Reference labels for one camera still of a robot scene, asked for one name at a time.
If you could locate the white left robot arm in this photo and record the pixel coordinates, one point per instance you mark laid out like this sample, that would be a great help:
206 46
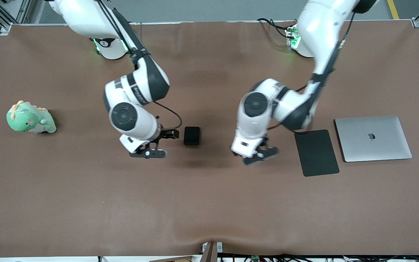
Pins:
318 32

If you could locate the brown table cover cloth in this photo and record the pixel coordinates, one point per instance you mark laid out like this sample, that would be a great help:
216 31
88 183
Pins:
122 203

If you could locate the black mouse pad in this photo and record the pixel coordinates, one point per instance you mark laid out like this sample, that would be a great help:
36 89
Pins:
316 153

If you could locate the black phone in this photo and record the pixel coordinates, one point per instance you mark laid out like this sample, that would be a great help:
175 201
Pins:
192 135

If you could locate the silver closed laptop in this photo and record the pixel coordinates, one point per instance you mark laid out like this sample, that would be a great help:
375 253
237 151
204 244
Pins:
373 138

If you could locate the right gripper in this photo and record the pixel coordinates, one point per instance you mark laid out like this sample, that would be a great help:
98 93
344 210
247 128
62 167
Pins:
166 134

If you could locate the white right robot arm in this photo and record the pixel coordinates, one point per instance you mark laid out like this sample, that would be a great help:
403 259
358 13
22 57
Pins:
136 91

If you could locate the green dinosaur plush toy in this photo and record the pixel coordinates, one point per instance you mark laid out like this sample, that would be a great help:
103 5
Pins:
29 119

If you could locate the front camera mount bracket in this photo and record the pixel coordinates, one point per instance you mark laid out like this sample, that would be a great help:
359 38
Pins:
211 251

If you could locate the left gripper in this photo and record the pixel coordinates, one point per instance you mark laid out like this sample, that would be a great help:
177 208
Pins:
265 141

